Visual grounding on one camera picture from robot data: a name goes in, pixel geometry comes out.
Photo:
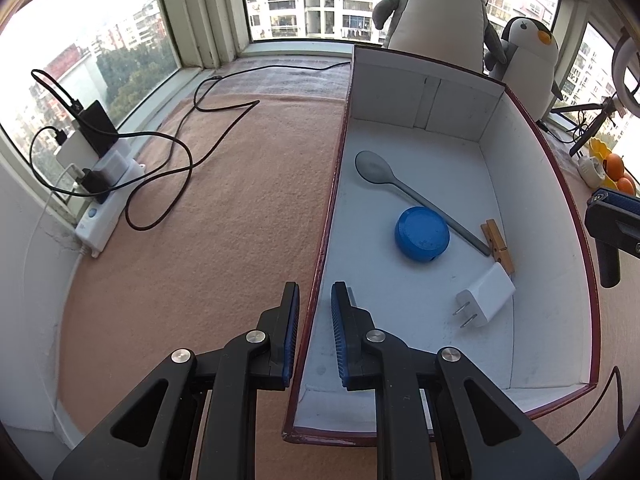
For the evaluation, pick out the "white plug adapter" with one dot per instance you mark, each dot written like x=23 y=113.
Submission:
x=115 y=165

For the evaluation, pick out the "grey spoon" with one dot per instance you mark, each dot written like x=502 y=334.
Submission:
x=372 y=166

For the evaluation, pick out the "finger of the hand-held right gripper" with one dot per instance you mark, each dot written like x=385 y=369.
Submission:
x=620 y=199
x=612 y=230

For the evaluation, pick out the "blue round lid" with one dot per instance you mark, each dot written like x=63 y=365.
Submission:
x=422 y=232

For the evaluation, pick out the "orange fruit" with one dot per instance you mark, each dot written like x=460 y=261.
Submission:
x=614 y=165
x=626 y=185

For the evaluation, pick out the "red cardboard box white inside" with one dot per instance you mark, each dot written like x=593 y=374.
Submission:
x=400 y=300

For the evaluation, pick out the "yellow fruit bowl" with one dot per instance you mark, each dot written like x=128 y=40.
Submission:
x=597 y=149

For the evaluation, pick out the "white USB charger plug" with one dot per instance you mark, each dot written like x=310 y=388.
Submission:
x=487 y=292

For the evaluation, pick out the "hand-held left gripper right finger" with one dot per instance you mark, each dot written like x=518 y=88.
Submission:
x=340 y=340

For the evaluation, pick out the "white flat charger block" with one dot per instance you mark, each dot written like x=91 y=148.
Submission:
x=72 y=149

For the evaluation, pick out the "wooden clothespin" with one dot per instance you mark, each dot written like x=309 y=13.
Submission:
x=497 y=247

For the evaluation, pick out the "small penguin plush toy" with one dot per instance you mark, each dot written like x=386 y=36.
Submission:
x=530 y=70

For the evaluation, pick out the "black tripod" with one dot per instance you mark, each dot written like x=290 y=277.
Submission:
x=590 y=132

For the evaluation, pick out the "small white round object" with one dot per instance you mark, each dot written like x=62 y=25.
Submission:
x=592 y=172

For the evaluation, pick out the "checked grey cloth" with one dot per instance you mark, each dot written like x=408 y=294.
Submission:
x=290 y=77

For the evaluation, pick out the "white window frame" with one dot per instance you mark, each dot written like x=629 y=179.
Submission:
x=210 y=10

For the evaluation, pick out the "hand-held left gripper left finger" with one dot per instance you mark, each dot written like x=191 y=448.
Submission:
x=291 y=330

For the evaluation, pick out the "large penguin plush toy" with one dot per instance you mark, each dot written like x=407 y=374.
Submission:
x=440 y=10

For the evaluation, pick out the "white power strip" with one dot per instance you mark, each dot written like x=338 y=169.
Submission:
x=100 y=220

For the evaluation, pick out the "black plug adapter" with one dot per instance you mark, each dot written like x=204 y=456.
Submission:
x=95 y=180

